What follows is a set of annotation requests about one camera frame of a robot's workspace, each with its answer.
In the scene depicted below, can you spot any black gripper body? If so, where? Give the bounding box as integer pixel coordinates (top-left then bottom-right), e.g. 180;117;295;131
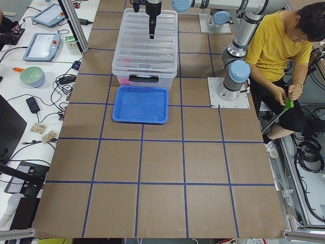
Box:
145;0;161;24

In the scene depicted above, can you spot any clear plastic box lid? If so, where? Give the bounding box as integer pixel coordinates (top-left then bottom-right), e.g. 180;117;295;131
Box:
113;8;178;64

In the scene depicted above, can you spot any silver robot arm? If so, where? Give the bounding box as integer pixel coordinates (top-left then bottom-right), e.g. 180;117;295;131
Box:
168;1;276;100
206;9;230;29

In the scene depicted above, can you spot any clear plastic storage box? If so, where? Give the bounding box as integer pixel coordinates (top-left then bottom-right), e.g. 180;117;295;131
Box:
112;59;177;89

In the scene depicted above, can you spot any black power adapter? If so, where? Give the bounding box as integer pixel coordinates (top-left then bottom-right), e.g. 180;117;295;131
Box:
78;18;93;25

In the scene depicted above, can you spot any blue plastic tray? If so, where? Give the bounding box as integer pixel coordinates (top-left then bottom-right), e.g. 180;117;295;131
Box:
112;85;169;124

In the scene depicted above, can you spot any green milk carton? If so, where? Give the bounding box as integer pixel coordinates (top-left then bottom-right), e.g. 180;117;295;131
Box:
65;36;78;50

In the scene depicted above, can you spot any teach pendant tablet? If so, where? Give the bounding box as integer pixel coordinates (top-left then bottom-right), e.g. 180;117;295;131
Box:
23;33;61;62
31;4;66;28

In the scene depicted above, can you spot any green blue bowl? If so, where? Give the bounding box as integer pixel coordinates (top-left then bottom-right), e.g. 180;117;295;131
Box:
20;66;45;88

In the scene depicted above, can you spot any person in yellow shirt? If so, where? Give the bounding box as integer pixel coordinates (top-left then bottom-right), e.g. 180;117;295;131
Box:
245;2;324;159

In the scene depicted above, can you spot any toy carrot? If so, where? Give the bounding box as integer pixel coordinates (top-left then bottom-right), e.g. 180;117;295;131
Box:
13;67;24;73

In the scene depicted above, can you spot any black phone on desk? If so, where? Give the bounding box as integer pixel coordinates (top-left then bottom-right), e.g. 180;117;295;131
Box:
26;97;40;114

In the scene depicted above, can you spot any snack bag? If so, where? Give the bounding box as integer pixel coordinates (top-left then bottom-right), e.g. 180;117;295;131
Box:
30;123;47;135
41;130;57;144

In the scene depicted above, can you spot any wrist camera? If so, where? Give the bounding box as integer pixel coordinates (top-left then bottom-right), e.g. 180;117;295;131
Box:
130;0;143;13

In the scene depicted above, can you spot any black box latch handle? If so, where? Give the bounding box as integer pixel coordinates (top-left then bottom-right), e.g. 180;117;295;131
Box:
128;74;159;83

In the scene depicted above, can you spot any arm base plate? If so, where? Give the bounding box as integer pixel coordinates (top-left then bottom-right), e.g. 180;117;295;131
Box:
207;77;250;109
199;13;231;35

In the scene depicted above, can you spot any aluminium frame post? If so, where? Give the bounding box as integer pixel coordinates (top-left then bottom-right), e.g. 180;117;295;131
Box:
58;0;89;54

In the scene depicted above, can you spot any green handled grabber tool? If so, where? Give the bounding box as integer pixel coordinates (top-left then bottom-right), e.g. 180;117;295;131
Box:
261;99;294;134

